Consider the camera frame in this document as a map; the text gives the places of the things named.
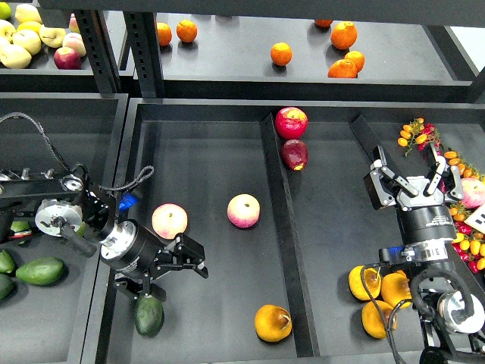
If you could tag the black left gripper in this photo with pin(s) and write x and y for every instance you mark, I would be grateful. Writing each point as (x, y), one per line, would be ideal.
(130, 249)

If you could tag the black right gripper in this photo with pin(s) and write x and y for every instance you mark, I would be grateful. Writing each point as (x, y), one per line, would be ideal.
(420, 208)

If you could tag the dark green avocado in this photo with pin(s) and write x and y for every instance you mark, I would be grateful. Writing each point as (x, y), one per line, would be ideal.
(148, 316)

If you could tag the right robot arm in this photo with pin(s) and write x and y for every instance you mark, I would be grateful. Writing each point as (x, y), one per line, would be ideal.
(451, 317)

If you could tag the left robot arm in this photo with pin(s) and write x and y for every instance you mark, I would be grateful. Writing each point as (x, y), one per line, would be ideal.
(69, 205)

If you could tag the yellow pear left pile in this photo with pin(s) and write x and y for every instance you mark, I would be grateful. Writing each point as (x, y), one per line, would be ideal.
(365, 288)

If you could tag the yellow pear pile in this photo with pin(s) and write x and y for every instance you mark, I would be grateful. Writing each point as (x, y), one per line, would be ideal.
(365, 288)
(395, 288)

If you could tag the yellow pear middle pile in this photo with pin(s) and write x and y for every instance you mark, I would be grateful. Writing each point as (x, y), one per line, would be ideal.
(395, 288)

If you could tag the green avocado long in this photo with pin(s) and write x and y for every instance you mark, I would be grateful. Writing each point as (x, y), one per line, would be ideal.
(42, 271)

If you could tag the yellow pear bottom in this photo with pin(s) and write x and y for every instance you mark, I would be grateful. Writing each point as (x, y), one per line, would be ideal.
(372, 321)

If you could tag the green avocado upper left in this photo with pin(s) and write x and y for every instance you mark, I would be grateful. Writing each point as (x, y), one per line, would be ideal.
(20, 232)

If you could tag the green avocado at edge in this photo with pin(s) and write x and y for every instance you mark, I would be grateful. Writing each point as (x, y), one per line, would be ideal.
(7, 264)

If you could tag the green avocado lower edge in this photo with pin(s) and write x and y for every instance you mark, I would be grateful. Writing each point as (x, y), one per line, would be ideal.
(7, 285)

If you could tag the pink apple left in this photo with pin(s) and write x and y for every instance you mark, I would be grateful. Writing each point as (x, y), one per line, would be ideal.
(168, 220)

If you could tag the pink apple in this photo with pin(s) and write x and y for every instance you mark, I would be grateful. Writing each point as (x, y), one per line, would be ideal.
(243, 210)
(473, 190)
(168, 220)

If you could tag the cherry tomato bunch upper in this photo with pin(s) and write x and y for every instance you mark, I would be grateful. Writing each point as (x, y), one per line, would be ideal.
(418, 135)

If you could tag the cherry tomato bunch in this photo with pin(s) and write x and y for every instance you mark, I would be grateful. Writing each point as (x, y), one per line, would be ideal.
(418, 135)
(469, 241)

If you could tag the pink apple far right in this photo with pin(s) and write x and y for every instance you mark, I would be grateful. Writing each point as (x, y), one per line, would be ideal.
(473, 190)

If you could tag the white label card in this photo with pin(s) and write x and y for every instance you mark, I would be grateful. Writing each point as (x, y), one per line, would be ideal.
(477, 219)

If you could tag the cherry tomato bunch lower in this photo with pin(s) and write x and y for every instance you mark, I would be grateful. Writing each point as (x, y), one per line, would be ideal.
(469, 241)

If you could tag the black left tray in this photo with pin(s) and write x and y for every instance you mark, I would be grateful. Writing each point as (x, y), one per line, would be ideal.
(59, 323)

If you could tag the black tray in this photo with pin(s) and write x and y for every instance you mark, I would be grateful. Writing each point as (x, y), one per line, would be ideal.
(314, 226)
(59, 323)

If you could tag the dark red apple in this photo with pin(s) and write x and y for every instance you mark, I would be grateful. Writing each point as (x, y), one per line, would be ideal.
(294, 154)

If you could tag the orange front right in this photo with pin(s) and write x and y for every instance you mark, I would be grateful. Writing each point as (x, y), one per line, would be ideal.
(343, 68)

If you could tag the black middle tray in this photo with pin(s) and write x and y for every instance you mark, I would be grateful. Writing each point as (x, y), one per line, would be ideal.
(314, 226)

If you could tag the bright red apple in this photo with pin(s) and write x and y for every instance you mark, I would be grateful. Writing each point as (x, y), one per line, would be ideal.
(291, 123)

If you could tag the orange behind front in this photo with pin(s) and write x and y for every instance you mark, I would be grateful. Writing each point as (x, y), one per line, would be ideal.
(357, 58)

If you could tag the large orange right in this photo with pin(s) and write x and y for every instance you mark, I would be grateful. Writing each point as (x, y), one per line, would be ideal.
(344, 35)

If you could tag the orange under top shelf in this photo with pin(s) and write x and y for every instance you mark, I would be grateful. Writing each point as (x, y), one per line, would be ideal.
(323, 23)

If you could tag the orange centre shelf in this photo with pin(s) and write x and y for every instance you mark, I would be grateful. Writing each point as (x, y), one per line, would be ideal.
(281, 54)

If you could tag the red apple on shelf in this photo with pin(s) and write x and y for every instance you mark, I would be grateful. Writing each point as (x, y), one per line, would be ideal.
(66, 58)

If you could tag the orange upper left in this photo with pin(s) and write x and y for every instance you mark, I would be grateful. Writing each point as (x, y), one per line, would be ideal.
(186, 31)

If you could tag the pale peach on shelf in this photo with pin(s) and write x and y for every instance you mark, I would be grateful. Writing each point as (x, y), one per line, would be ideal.
(75, 42)

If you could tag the yellow apple with stem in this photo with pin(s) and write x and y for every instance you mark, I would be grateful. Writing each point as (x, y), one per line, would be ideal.
(53, 37)

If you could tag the yellow apple front left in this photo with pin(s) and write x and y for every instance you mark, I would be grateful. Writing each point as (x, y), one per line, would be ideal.
(15, 57)

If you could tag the yellow apple middle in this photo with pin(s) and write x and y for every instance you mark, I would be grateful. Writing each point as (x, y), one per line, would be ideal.
(29, 40)

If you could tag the green lime corner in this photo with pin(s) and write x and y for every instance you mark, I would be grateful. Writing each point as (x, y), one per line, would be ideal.
(5, 11)

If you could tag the orange cut by post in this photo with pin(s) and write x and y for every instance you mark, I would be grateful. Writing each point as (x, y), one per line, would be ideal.
(164, 34)

